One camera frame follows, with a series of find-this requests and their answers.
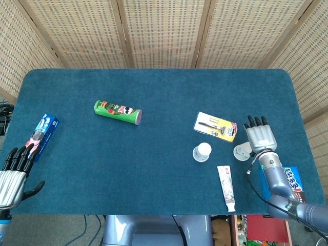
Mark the razor blister pack yellow card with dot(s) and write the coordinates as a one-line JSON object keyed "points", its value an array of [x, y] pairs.
{"points": [[217, 126]]}

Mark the brown plush toy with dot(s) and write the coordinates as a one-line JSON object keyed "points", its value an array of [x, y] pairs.
{"points": [[221, 230]]}

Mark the white toothpaste tube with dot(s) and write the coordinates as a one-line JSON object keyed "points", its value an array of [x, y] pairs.
{"points": [[227, 187]]}

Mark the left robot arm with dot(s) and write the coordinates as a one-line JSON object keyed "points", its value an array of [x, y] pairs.
{"points": [[3, 223]]}

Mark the red box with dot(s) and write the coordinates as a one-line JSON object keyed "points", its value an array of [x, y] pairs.
{"points": [[257, 228]]}

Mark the green Pringles can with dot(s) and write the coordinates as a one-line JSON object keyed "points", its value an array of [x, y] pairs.
{"points": [[116, 112]]}

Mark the blue Oreo cookie box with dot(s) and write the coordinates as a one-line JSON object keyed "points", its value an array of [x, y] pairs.
{"points": [[42, 133]]}

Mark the grey-blue robot torso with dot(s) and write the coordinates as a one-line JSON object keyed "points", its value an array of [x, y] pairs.
{"points": [[153, 230]]}

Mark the woven wooden folding screen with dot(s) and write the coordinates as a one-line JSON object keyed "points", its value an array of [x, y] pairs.
{"points": [[164, 30]]}

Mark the blue carpet table mat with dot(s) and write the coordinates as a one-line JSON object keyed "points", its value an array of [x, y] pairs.
{"points": [[128, 159]]}

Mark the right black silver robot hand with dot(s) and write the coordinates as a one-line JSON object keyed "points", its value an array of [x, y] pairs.
{"points": [[260, 139]]}

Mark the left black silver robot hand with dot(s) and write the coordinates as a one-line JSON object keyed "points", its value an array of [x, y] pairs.
{"points": [[11, 187]]}

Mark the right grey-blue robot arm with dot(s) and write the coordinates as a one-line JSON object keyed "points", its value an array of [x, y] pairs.
{"points": [[278, 184]]}

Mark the blue chocolate chip cookie box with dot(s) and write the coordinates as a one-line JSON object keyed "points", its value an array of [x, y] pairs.
{"points": [[294, 179]]}

